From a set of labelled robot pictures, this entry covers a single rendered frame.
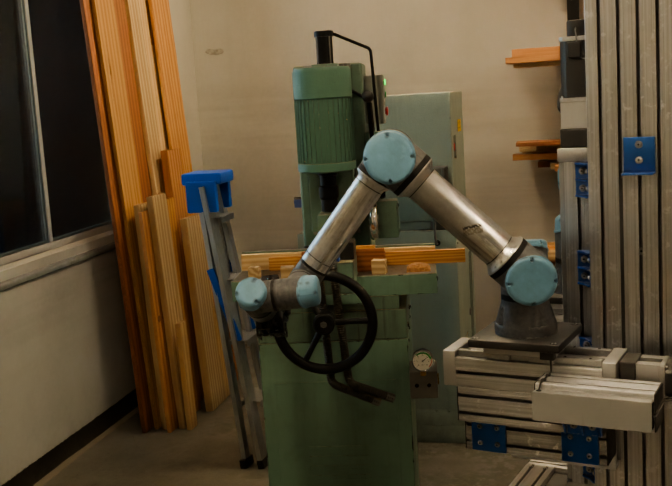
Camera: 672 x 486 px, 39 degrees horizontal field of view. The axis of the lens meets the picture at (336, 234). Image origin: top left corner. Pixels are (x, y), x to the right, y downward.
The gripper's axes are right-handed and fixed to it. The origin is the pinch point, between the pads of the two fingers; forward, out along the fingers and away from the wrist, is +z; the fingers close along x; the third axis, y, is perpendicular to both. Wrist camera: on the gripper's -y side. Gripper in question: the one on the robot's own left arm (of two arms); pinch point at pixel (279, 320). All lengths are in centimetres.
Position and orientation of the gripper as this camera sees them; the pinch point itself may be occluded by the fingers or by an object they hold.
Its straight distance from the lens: 255.7
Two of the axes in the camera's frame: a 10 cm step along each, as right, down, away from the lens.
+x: 9.9, -1.2, -1.2
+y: 0.8, 9.3, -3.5
